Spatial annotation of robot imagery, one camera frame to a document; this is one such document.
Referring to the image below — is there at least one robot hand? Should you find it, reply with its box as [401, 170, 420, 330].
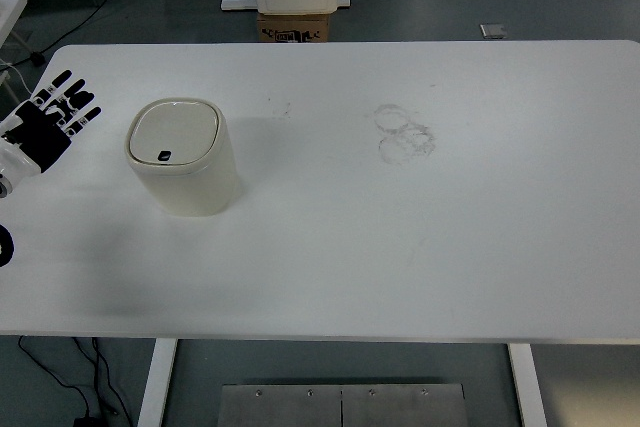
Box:
[0, 69, 103, 187]

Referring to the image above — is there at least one cream lidded trash bin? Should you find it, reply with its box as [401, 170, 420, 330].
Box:
[123, 97, 237, 218]

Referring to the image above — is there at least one white floor stand bar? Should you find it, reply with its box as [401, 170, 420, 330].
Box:
[221, 0, 353, 11]

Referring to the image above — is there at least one printed cardboard box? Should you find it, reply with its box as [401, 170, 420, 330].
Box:
[256, 11, 331, 43]

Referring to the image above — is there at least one white table leg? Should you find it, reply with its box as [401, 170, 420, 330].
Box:
[507, 343, 549, 427]
[137, 339, 179, 427]

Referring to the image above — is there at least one grey metal plate with screws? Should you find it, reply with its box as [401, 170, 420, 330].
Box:
[219, 383, 469, 427]

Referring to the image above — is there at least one thin black floor cable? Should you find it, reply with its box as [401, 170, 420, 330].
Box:
[0, 0, 124, 71]

